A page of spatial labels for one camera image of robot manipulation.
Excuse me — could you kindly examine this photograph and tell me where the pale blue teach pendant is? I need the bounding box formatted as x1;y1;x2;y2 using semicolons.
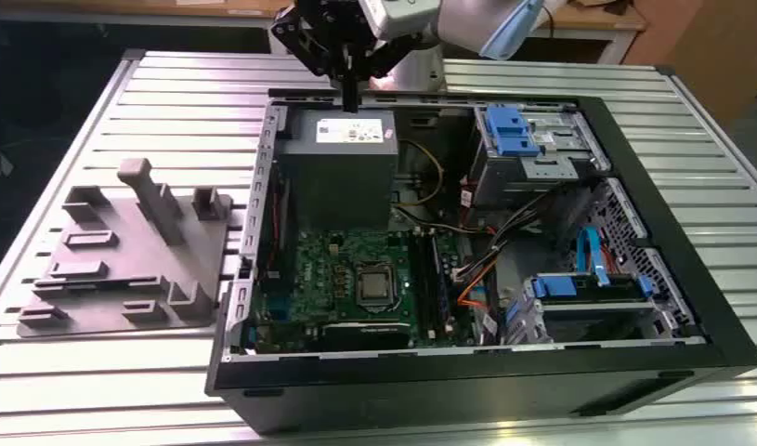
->
479;0;544;60

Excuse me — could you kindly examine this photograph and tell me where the orange wire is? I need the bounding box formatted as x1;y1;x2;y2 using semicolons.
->
456;278;502;310

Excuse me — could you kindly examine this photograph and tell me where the red data wire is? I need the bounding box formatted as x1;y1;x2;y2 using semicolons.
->
606;250;635;281

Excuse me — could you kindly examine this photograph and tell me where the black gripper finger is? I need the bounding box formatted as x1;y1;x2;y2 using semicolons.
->
270;7;354;114
351;39;412;114

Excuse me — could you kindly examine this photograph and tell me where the grey parts rack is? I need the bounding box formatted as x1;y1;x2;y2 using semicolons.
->
15;157;243;338

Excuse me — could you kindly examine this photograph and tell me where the black RAM slot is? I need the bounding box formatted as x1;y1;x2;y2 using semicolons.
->
418;230;442;339
408;230;432;340

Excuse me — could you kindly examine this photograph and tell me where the green motherboard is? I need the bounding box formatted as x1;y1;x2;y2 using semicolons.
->
247;227;479;350

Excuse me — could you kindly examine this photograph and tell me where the grey power supply unit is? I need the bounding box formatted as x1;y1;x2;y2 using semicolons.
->
275;109;399;230

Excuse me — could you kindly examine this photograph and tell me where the yellow power wire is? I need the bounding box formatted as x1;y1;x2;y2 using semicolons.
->
396;138;448;208

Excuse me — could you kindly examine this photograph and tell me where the blue plastic drive bracket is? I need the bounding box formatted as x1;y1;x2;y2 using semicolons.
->
484;105;544;157

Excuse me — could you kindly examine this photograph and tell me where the brown wooden cabinet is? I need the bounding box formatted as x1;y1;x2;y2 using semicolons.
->
626;0;757;129

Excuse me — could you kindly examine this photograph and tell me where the black PC case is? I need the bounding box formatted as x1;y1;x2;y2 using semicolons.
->
203;87;757;436

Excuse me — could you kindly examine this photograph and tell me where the metal disk bay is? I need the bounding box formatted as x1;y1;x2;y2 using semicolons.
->
507;273;696;348

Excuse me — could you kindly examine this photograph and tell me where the black graphics card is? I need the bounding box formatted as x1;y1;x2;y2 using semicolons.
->
320;320;414;352

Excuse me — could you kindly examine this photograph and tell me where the black grey wire bundle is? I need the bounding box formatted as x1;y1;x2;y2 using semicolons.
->
451;183;603;284

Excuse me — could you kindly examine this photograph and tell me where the silver CPU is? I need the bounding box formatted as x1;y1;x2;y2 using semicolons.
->
358;271;395;299

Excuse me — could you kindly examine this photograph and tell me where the hard disk in blue carrier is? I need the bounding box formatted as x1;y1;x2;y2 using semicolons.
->
532;271;658;303

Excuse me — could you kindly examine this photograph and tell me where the blue flat data wire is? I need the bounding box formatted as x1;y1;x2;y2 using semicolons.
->
574;227;612;287

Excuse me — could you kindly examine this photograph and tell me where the CPU socket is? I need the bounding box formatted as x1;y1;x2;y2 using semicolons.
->
351;260;402;313

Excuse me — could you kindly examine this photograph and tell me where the silver metal drive cage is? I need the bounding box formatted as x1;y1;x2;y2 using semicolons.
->
470;104;608;211

